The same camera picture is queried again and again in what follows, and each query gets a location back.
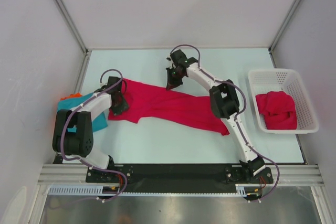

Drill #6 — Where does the red t shirt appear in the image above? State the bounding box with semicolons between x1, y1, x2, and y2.
256;91;298;130
108;79;229;136

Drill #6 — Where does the white plastic perforated basket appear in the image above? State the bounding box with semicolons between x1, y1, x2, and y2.
248;68;319;134

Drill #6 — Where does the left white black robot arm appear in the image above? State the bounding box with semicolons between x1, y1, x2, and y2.
53;77;129;182

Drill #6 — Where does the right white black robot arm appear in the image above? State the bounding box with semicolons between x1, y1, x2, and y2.
166;47;266;183

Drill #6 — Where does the folded teal t shirt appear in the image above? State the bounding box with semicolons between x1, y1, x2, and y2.
57;94;109;133

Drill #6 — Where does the folded orange t shirt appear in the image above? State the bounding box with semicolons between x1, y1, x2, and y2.
56;93;82;115

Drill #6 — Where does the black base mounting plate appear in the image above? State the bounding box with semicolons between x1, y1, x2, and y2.
86;163;274;194

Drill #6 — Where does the white slotted cable duct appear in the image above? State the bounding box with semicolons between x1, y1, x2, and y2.
49;185;261;197

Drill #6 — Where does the aluminium frame rail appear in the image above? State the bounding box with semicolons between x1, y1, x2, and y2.
37;164;324;186

